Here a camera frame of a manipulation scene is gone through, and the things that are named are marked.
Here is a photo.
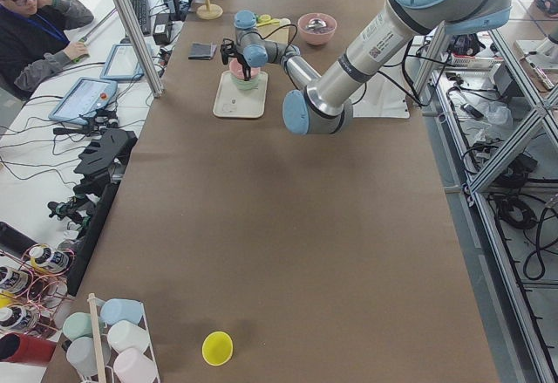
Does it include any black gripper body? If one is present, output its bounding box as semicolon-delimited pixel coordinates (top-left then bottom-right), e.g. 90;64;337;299
219;38;244;65

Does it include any small pink bowl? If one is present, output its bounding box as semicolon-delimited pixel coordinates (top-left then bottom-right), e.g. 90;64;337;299
228;58;261;78

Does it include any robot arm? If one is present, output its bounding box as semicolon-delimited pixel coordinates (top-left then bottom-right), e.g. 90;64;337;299
221;0;511;134

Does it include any top green bowl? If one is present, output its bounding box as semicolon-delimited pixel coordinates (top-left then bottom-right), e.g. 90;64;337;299
231;73;260;91

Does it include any large pink bowl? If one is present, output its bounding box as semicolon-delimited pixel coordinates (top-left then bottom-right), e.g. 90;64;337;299
297;12;337;45

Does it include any grey folded cloth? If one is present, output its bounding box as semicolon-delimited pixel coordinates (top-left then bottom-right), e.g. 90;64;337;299
188;42;217;60

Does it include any cream rabbit tray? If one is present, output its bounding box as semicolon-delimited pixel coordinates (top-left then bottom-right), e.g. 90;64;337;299
213;71;268;119

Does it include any yellow plastic knife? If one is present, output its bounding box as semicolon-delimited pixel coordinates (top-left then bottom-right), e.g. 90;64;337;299
260;18;282;25

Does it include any bamboo cutting board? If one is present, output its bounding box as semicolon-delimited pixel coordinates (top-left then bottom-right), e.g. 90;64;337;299
256;18;291;44

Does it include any metal ice scoop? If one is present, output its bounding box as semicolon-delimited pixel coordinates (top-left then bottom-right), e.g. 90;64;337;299
304;18;331;34

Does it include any blue teach pendant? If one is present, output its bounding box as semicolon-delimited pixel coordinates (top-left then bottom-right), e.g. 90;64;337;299
99;44;144;82
48;77;118;126

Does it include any seated person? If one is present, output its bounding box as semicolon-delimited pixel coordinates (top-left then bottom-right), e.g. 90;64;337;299
1;0;94;99

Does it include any blue plastic cup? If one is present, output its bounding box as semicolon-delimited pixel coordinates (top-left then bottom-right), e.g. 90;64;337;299
100;298;143;325

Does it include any yellow plastic cup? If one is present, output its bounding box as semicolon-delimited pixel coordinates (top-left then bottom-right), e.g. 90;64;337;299
201;331;234;366

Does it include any white plastic cup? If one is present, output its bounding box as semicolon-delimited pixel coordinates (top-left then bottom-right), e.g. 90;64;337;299
106;320;149;352

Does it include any green plastic cup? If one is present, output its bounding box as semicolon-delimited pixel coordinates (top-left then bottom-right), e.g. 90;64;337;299
62;312;92;341

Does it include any pink plastic cup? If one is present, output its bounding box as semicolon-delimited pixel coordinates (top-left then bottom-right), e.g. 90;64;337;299
113;348;157;383

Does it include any grey plastic cup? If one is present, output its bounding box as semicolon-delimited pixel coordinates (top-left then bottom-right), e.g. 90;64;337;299
66;336;98;377

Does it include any red cylinder can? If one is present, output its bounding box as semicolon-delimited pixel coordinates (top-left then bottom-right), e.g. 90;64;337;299
1;333;57;366

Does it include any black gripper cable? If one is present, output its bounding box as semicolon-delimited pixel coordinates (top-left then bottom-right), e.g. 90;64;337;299
261;24;302;59

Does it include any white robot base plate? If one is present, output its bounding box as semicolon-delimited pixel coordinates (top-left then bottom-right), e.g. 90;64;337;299
350;74;410;119

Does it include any white wire cup rack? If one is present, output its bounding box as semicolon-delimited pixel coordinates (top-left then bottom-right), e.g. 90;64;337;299
65;293;161;382

